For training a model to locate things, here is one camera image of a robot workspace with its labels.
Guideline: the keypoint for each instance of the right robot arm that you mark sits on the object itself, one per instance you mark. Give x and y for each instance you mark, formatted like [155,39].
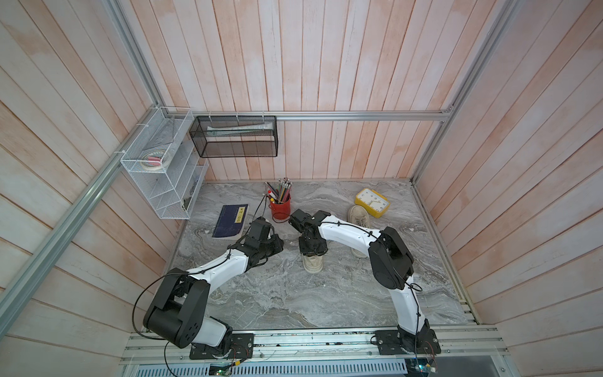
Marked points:
[392,267]

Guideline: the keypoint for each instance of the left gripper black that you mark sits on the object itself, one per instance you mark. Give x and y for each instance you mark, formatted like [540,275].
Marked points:
[275,239]

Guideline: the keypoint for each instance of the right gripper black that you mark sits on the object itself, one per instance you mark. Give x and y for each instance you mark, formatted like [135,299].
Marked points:
[321,249]

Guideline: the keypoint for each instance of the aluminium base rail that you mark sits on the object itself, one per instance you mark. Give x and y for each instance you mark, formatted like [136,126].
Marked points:
[364,343]

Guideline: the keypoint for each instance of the white wire wall shelf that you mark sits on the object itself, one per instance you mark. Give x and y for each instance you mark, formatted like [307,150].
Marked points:
[173,192]

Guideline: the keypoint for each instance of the red pen cup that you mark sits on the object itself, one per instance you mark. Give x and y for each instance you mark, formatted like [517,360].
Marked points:
[281,211]

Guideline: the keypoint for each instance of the beige sneaker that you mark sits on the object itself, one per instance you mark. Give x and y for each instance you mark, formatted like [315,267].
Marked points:
[359,216]
[313,264]

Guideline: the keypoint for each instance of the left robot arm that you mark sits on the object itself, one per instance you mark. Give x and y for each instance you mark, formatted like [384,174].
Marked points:
[177,313]

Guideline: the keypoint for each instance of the black mesh wall basket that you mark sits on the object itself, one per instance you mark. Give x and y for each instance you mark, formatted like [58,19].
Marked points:
[235,136]

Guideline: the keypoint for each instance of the dark blue book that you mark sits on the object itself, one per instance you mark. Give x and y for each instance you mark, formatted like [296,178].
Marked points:
[230,222]

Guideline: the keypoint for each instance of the yellow alarm clock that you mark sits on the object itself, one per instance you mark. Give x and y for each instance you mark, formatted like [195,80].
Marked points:
[374,203]

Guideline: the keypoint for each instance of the pens and pencils bunch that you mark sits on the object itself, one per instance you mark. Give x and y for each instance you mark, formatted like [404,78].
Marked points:
[279,192]

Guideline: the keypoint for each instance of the tape roll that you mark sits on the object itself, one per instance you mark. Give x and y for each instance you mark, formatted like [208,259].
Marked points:
[155,160]

